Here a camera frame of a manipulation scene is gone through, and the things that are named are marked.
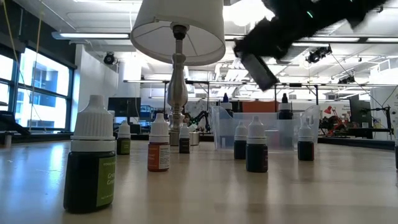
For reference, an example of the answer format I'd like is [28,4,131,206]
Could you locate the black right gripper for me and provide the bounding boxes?
[233,0,315,92]

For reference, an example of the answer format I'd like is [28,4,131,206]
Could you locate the small orange food coloring bottle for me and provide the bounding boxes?
[147,113,171,173]

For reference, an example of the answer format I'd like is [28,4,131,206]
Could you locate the small green food coloring bottle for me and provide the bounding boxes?
[116,120,132,156]
[63,95,117,215]

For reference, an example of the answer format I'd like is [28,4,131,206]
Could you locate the black overhead gantry bar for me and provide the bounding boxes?
[123,79,398,113]

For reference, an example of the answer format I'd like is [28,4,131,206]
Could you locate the black ceiling spotlight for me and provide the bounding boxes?
[305,45,333,65]
[338,75,356,85]

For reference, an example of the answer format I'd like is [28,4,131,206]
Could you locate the clear plastic bin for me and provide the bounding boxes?
[210,105,322,151]

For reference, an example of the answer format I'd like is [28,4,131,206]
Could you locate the ceiling light strip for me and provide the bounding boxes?
[52,30,131,40]
[224,34,398,44]

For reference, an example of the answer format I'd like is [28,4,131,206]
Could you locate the red desk lamp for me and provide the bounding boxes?
[323,105,338,125]

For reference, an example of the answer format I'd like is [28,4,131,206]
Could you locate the silver table lamp white shade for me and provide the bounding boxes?
[130,0,226,147]

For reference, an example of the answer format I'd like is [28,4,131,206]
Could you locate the black computer monitor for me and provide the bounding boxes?
[108,96,142,118]
[348,95,373,128]

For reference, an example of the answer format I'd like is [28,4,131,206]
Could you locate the large window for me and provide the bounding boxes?
[0,46,75,132]

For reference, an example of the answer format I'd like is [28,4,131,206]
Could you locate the black angled stand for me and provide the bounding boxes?
[0,110,32,137]

